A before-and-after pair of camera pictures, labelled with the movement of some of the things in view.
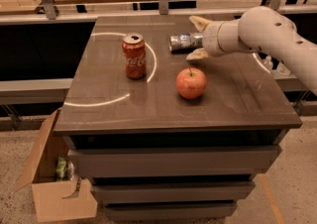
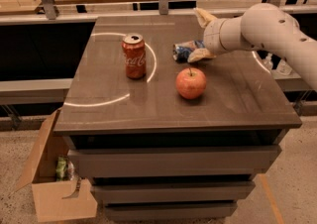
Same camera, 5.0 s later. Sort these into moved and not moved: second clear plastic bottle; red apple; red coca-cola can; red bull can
Moved: red bull can
Not moved: red apple; red coca-cola can; second clear plastic bottle
